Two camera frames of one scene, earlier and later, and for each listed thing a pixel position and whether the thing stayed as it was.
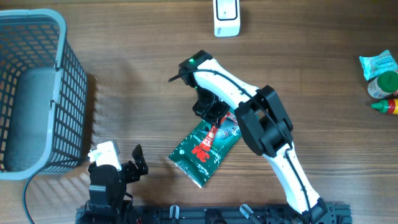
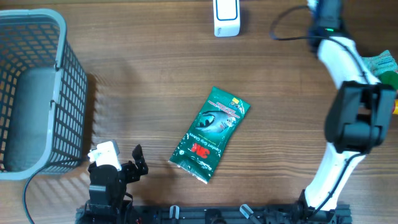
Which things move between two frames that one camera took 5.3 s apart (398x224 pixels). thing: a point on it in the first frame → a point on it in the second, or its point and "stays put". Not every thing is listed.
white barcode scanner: (226, 18) stays put
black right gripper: (213, 116) → (340, 23)
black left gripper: (134, 174) stays put
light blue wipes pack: (374, 66) stays put
